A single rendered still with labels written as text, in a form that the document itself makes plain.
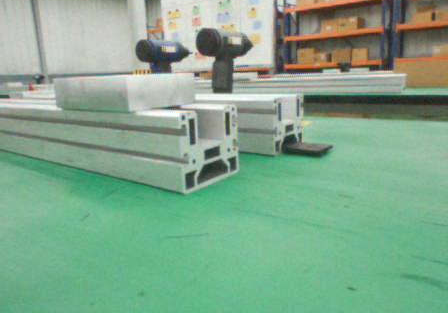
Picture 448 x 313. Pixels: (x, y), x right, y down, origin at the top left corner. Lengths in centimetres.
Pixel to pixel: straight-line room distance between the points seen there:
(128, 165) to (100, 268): 19
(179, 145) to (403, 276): 22
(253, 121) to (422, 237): 30
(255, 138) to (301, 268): 31
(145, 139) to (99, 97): 8
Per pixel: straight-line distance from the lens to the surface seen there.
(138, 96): 40
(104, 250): 28
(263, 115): 51
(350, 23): 1031
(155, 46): 93
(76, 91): 48
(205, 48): 75
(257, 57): 363
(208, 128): 42
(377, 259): 26
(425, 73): 234
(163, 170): 38
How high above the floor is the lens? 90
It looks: 11 degrees down
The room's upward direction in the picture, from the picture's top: 2 degrees counter-clockwise
